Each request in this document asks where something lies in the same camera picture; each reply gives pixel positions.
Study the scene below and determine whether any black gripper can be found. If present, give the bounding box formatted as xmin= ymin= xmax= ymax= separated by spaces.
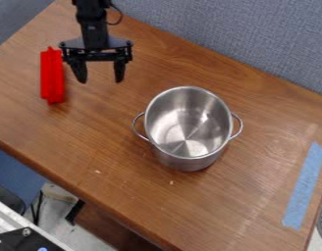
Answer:
xmin=59 ymin=20 xmax=134 ymax=83

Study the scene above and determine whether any red long block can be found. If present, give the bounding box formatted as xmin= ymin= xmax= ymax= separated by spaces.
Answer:
xmin=40 ymin=47 xmax=65 ymax=104

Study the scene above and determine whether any stainless steel pot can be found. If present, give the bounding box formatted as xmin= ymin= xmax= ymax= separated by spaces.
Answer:
xmin=131 ymin=86 xmax=243 ymax=173

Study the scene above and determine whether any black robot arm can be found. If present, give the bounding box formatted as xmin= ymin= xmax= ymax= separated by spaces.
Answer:
xmin=59 ymin=0 xmax=134 ymax=83

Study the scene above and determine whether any black round object at left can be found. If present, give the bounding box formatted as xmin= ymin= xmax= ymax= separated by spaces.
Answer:
xmin=0 ymin=185 xmax=27 ymax=215

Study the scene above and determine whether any black device with blue light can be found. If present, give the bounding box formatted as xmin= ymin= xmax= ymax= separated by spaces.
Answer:
xmin=0 ymin=227 xmax=65 ymax=251

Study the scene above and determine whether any blue tape strip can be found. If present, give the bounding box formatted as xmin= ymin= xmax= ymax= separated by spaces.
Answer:
xmin=282 ymin=142 xmax=322 ymax=230

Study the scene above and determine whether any black cable on floor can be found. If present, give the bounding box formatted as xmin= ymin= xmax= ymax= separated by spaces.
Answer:
xmin=32 ymin=190 xmax=44 ymax=226

